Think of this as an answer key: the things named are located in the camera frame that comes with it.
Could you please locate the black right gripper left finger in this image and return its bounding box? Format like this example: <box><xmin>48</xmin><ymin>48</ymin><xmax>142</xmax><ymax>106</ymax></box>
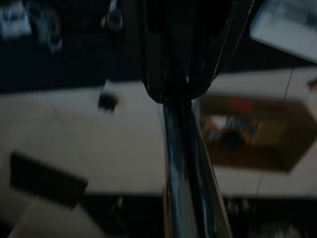
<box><xmin>142</xmin><ymin>0</ymin><xmax>174</xmax><ymax>104</ymax></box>

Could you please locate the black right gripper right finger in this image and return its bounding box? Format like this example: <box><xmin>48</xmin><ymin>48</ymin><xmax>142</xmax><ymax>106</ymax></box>
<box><xmin>188</xmin><ymin>0</ymin><xmax>256</xmax><ymax>100</ymax></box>

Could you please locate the white long-handled dustpan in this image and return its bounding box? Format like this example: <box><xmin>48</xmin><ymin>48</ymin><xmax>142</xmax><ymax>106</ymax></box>
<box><xmin>249</xmin><ymin>0</ymin><xmax>317</xmax><ymax>63</ymax></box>

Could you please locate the large black foam mat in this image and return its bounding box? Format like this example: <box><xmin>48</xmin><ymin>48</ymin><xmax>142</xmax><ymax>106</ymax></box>
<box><xmin>0</xmin><ymin>0</ymin><xmax>317</xmax><ymax>93</ymax></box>

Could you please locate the white plastic pipe clamp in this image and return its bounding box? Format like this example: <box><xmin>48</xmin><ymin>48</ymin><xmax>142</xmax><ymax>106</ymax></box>
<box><xmin>32</xmin><ymin>4</ymin><xmax>63</xmax><ymax>53</ymax></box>

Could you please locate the brown cardboard box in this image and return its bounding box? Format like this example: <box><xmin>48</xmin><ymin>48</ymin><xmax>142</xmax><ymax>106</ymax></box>
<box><xmin>199</xmin><ymin>95</ymin><xmax>317</xmax><ymax>175</ymax></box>

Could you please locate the white packaging card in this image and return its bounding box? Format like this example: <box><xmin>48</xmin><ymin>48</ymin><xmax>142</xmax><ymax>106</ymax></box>
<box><xmin>0</xmin><ymin>1</ymin><xmax>32</xmax><ymax>38</ymax></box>

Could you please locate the black mat with casters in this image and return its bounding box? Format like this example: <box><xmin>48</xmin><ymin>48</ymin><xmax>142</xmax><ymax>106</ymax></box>
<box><xmin>80</xmin><ymin>195</ymin><xmax>317</xmax><ymax>238</ymax></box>

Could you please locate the small black puzzle mat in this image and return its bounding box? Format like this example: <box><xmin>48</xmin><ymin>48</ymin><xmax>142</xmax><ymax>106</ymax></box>
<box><xmin>9</xmin><ymin>151</ymin><xmax>90</xmax><ymax>209</ymax></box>

